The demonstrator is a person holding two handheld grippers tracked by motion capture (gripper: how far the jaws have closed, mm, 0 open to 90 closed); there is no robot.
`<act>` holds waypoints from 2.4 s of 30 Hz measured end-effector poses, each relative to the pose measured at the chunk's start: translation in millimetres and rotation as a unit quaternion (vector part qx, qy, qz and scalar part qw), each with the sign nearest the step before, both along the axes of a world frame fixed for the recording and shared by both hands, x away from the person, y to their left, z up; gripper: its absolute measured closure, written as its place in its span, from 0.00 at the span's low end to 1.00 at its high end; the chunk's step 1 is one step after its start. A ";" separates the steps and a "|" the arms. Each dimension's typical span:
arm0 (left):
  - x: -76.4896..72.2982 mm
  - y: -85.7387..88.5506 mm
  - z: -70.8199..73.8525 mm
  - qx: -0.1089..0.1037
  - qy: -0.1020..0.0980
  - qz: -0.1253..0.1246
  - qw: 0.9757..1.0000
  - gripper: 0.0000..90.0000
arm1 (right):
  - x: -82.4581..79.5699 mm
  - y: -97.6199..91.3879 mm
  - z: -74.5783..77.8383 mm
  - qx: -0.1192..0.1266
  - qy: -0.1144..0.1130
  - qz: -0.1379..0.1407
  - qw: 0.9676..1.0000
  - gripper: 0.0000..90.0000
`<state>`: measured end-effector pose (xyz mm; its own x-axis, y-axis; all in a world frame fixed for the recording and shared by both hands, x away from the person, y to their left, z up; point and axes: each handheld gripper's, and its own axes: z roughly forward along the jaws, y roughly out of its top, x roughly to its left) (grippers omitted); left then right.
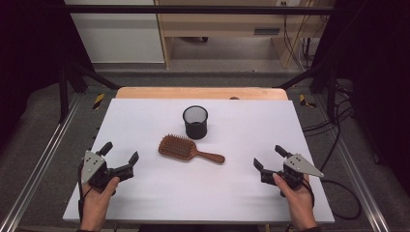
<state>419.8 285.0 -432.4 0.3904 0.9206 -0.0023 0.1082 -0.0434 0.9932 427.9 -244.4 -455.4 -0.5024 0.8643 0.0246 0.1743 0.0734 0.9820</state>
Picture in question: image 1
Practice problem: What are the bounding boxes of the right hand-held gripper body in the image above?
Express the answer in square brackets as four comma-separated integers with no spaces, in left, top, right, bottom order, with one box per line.
[260,153,325,191]

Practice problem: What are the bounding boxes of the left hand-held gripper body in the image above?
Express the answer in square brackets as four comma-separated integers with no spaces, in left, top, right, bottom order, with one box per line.
[81,150,135,190]

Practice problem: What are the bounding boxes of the brown wooden hairbrush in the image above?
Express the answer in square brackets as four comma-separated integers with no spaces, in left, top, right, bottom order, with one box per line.
[158,133,226,165]

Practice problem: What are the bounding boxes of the black mesh cup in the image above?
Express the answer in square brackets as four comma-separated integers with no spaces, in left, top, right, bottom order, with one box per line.
[182,104,209,140]

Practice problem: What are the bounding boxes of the person's left hand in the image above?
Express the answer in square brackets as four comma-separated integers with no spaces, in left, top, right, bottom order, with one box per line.
[79,176,121,231]

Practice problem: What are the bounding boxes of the person's right hand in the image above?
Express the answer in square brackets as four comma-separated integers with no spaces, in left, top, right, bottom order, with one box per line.
[272,172,319,231]

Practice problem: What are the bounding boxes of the black curtain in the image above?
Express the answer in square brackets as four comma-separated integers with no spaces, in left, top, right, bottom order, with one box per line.
[0,0,95,146]
[310,0,410,188]

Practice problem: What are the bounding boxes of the white cabinet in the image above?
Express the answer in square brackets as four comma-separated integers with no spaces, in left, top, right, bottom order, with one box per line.
[63,0,166,65]

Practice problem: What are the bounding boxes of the light wooden desk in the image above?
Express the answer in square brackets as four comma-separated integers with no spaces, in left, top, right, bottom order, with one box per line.
[154,0,337,70]

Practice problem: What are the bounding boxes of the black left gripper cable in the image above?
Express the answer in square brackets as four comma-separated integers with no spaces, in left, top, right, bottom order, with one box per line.
[76,161,93,224]

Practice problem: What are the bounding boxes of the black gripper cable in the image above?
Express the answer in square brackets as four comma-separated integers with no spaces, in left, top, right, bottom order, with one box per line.
[76,161,93,224]
[302,177,363,221]

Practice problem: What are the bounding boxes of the aluminium floor rail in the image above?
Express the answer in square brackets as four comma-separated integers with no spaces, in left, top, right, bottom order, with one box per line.
[0,92,82,232]
[312,96,392,232]

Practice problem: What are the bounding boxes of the black floor cables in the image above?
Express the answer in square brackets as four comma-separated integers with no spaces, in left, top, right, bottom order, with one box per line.
[302,81,357,173]

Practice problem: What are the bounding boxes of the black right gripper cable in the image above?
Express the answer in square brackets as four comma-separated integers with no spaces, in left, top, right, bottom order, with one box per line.
[302,177,363,221]

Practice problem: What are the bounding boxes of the black frame post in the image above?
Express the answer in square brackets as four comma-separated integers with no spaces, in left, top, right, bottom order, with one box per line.
[57,60,71,124]
[325,62,338,123]

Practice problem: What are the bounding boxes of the black diagonal frame brace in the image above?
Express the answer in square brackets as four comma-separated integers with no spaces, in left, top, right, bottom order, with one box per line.
[68,61,122,91]
[273,63,327,90]

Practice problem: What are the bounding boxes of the hanging desk cables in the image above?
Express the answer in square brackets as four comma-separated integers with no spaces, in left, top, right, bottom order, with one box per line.
[280,1,325,72]

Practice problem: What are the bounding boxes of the grey desk drawer handle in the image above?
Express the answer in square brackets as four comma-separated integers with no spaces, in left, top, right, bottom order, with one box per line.
[253,27,281,36]

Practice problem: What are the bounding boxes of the black horizontal frame bar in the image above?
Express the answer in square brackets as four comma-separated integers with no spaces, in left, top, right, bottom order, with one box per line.
[63,4,337,15]

